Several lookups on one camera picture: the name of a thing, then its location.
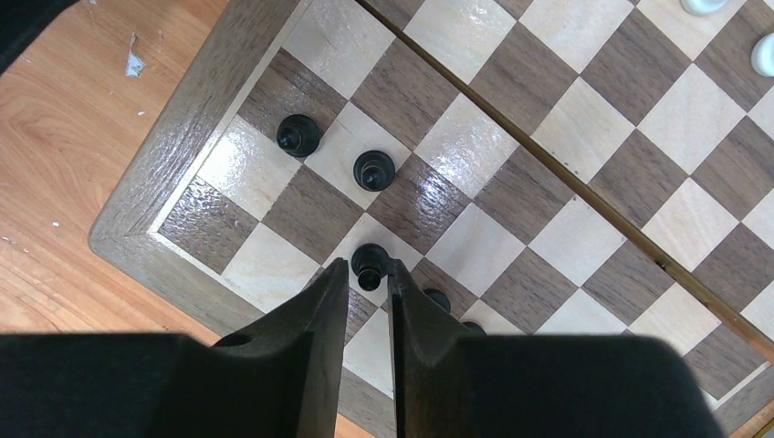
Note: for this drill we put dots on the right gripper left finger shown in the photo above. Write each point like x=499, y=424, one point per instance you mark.
x=276, y=377

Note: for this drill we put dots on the black chess piece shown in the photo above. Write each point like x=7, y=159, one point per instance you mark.
x=474, y=327
x=439, y=298

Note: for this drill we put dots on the black pawn on board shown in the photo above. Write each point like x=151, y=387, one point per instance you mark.
x=374, y=171
x=298, y=135

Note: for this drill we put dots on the wooden chess board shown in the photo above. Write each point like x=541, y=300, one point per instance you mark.
x=561, y=167

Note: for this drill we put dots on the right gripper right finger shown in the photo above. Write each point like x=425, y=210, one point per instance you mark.
x=452, y=381

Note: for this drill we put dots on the black pawn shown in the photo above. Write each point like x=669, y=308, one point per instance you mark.
x=374, y=171
x=298, y=135
x=370, y=263

